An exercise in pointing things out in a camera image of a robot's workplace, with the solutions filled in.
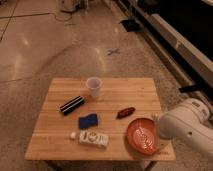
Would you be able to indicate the white plastic bottle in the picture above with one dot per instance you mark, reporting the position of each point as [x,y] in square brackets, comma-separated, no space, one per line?
[91,138]

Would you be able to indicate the orange ceramic bowl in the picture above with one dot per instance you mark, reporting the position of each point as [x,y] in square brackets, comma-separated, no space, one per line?
[141,136]

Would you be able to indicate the black floor mat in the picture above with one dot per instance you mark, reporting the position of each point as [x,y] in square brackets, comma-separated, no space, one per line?
[130,25]

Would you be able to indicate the clear plastic cup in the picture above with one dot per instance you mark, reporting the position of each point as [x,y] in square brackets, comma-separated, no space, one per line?
[94,85]

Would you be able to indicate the wooden table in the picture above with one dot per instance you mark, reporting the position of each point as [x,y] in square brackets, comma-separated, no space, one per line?
[50,138]

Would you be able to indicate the black striped box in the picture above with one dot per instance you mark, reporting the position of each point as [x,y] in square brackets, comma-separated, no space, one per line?
[71,105]

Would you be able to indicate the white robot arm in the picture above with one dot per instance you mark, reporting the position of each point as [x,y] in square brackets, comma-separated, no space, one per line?
[186,122]

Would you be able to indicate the blue sponge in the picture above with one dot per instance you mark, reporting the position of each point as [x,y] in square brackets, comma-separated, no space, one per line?
[88,121]

